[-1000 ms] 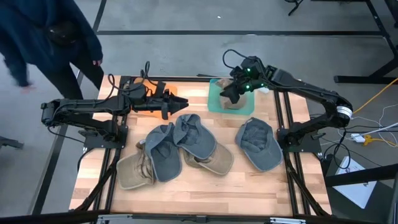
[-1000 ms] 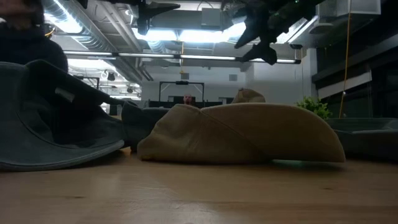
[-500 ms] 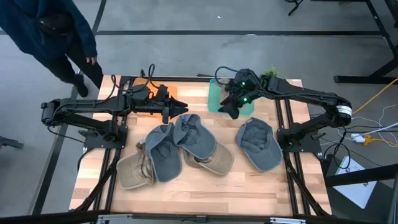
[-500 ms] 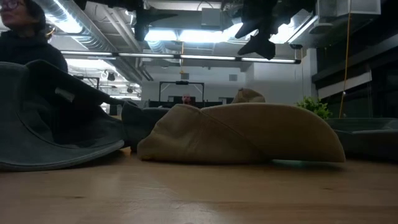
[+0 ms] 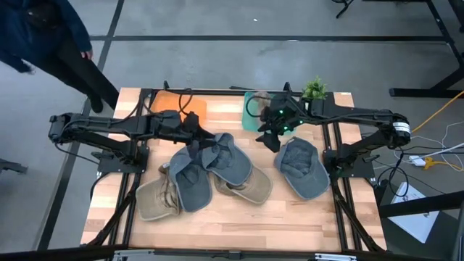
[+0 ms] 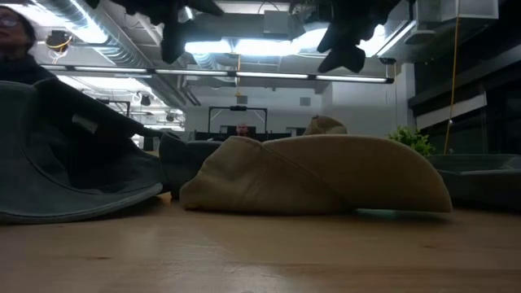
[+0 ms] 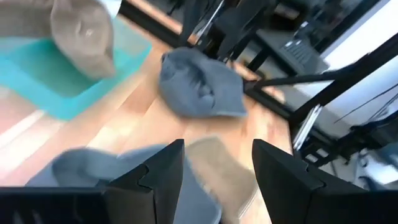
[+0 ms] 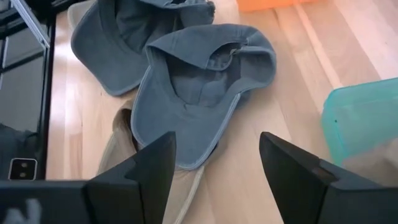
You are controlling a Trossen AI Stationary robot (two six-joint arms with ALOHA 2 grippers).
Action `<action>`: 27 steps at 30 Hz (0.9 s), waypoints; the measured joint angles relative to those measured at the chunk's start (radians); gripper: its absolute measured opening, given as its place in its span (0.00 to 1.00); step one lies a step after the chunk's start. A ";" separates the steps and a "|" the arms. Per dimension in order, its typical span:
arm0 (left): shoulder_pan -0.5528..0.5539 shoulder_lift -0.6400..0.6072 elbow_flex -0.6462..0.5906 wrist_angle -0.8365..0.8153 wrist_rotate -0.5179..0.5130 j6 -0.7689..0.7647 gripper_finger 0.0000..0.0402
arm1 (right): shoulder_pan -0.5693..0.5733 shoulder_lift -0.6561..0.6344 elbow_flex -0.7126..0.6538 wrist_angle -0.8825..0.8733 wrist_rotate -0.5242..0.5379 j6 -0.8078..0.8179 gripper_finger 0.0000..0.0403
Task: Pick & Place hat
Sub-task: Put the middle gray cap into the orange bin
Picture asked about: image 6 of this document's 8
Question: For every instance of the long ceiling light bar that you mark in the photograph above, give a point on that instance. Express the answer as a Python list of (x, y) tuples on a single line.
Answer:
[(268, 75)]

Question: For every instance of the grey ceiling air unit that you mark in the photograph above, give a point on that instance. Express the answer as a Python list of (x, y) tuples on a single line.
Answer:
[(281, 22)]

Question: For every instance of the small green potted plant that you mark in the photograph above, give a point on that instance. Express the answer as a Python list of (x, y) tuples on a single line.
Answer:
[(411, 140)]

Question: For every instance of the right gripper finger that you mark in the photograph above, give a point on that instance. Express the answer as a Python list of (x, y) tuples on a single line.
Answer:
[(340, 38), (344, 61)]

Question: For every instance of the person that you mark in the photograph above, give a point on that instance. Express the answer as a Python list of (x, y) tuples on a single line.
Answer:
[(242, 130), (20, 65)]

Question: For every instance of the grey baseball cap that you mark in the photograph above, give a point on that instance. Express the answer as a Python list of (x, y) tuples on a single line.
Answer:
[(61, 183), (179, 163), (480, 179)]

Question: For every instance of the silver ventilation duct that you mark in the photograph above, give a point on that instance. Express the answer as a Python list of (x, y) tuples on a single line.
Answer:
[(118, 45)]

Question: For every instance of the tan baseball cap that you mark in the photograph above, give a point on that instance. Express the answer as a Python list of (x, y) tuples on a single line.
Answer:
[(305, 175), (325, 126)]

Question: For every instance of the black camera rig frame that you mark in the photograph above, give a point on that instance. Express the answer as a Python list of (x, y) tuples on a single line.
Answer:
[(114, 101), (238, 108)]

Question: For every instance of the grey wall vent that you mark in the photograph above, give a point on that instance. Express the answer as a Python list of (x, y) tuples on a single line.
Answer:
[(305, 101), (242, 100)]

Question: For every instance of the black partition screen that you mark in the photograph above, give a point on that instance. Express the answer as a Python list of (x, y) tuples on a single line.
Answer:
[(268, 136)]

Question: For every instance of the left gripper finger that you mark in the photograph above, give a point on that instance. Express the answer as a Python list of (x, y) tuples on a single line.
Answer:
[(209, 7), (177, 40)]

